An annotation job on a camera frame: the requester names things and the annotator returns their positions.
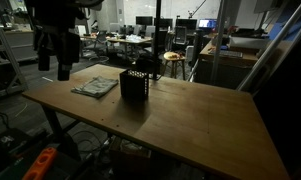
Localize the wooden side desk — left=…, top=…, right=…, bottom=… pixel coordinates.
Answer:
left=194, top=42, right=258, bottom=89

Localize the lit computer monitor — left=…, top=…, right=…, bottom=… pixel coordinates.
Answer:
left=198, top=19, right=217, bottom=28

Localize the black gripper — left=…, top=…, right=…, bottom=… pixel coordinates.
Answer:
left=32, top=23, right=82, bottom=82

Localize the cardboard box under table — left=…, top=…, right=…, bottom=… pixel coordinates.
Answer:
left=110, top=137, right=152, bottom=174

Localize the round wooden stool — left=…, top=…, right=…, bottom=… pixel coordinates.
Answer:
left=163, top=52, right=186, bottom=78

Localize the black perforated box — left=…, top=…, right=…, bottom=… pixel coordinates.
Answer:
left=119, top=69, right=149, bottom=101

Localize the computer keyboard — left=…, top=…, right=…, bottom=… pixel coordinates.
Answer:
left=208, top=49, right=243, bottom=58

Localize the black vertical pole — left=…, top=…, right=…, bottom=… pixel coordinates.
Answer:
left=152, top=0, right=161, bottom=80

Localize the silver aluminium frame strut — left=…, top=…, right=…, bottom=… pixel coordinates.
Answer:
left=237, top=3, right=301, bottom=91

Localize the grey cloth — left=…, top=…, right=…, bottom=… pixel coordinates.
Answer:
left=71, top=76, right=118, bottom=98

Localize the grey metal shelf frame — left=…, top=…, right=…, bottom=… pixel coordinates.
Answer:
left=0, top=28, right=28, bottom=98

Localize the orange plastic tool case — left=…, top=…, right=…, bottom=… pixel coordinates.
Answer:
left=22, top=147, right=58, bottom=180

